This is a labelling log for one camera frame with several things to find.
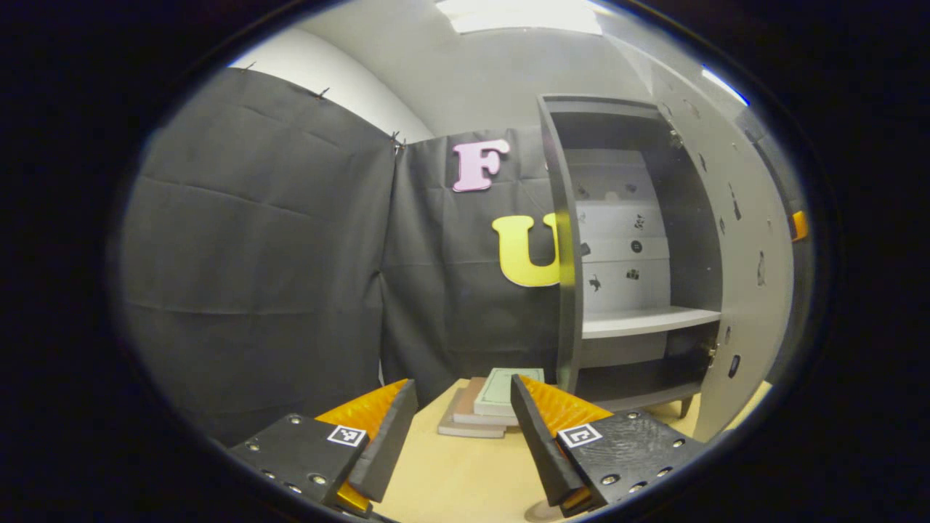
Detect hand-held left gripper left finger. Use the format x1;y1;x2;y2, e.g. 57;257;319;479
229;378;421;516

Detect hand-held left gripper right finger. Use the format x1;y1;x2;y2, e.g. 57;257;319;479
510;373;707;518

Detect grey cabinet door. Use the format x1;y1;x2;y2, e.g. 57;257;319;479
647;62;809;442

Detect grey cabinet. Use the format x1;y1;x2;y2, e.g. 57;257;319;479
536;93;724;418

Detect grey cabinet shelf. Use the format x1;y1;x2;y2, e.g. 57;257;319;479
581;306;721;340

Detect green cover book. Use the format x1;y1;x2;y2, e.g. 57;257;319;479
474;368;546;418

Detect brown cover book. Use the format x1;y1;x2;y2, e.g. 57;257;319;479
453;376;518;427

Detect black backdrop cloth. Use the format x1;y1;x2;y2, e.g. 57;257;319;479
116;67;564;444

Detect rectangular ceiling light panel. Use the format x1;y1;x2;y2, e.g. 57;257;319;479
434;0;605;36

